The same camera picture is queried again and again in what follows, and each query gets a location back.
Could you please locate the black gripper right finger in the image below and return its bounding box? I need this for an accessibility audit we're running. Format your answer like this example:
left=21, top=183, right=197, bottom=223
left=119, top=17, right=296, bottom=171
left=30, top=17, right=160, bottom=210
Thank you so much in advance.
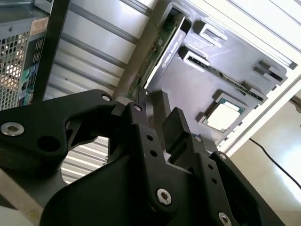
left=162, top=107, right=285, bottom=226

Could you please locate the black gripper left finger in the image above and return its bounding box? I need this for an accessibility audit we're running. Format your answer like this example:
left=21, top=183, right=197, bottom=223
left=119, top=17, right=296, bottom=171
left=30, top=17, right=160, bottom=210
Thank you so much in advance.
left=0, top=87, right=180, bottom=214

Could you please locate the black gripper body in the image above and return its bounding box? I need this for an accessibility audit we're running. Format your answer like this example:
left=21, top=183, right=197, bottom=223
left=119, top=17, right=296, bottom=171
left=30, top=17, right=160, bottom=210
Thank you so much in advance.
left=41, top=152, right=220, bottom=226

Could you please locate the green and black graphics card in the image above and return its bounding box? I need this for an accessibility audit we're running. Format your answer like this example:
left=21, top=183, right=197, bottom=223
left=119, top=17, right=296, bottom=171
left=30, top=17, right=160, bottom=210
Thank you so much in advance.
left=128, top=13, right=192, bottom=98

